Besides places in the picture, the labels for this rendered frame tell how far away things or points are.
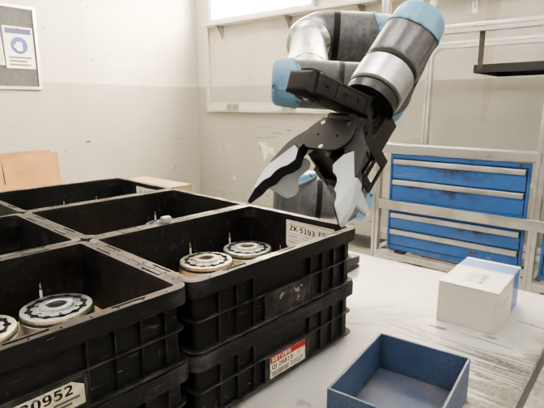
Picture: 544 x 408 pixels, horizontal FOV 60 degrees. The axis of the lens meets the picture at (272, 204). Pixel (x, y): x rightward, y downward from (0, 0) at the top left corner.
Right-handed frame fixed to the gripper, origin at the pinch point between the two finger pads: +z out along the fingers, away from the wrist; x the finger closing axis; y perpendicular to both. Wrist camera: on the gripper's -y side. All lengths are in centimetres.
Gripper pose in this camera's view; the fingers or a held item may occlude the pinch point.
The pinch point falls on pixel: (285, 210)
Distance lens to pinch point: 53.6
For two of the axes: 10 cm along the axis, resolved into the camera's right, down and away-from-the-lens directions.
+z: -5.2, 8.0, -3.0
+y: 5.2, 5.8, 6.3
